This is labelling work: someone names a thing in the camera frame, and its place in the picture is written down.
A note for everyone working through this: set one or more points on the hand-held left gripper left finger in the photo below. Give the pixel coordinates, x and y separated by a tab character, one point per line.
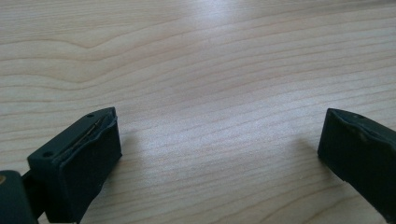
77	165

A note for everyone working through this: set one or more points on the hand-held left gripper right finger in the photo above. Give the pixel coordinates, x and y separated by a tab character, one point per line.
358	152

